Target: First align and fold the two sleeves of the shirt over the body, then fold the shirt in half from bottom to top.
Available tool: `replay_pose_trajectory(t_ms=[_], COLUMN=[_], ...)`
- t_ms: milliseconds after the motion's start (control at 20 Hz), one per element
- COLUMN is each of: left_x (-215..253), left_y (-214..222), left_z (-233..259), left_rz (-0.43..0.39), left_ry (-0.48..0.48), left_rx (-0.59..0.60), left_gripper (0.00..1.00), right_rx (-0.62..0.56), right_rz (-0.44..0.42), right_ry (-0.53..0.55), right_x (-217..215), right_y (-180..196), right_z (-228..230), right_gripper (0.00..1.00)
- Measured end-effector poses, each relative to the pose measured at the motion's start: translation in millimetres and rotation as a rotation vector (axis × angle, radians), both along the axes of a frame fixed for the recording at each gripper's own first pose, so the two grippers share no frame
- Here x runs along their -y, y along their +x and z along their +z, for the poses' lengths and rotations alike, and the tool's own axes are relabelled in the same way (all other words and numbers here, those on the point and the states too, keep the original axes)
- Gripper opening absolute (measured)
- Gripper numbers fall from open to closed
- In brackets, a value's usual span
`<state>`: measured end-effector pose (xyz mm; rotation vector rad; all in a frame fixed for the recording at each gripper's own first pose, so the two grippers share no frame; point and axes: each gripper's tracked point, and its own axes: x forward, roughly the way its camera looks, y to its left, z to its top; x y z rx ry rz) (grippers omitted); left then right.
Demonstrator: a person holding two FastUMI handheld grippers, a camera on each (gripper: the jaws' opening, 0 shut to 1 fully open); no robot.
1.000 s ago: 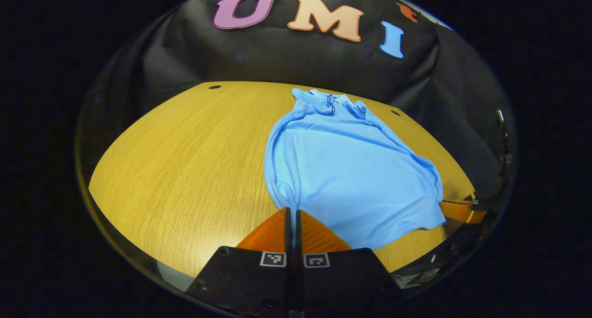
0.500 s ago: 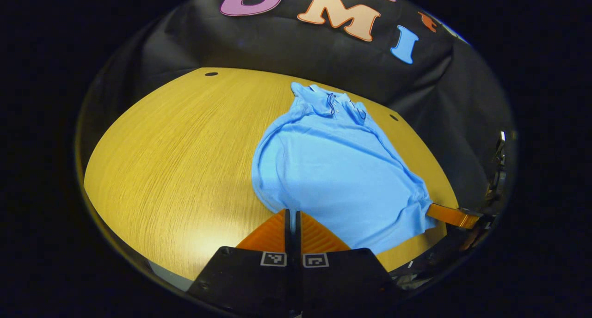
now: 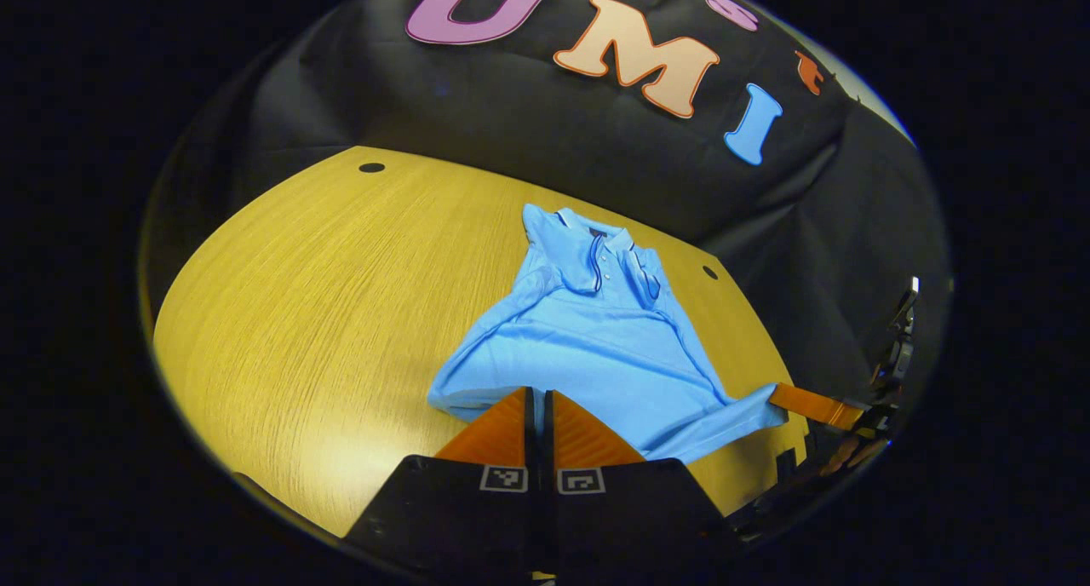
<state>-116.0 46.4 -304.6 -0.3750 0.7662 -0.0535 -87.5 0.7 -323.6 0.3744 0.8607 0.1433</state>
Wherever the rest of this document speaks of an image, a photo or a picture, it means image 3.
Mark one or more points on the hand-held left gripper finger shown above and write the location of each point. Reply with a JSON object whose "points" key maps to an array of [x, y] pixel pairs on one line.
{"points": [[530, 433], [550, 433]]}

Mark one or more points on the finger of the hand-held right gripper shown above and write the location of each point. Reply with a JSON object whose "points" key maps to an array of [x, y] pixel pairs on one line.
{"points": [[817, 405]]}

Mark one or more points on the light blue T-shirt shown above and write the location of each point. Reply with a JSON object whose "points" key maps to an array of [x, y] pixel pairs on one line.
{"points": [[596, 347]]}

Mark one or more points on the black backdrop cloth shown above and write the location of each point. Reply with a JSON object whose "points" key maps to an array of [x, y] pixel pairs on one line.
{"points": [[511, 109]]}

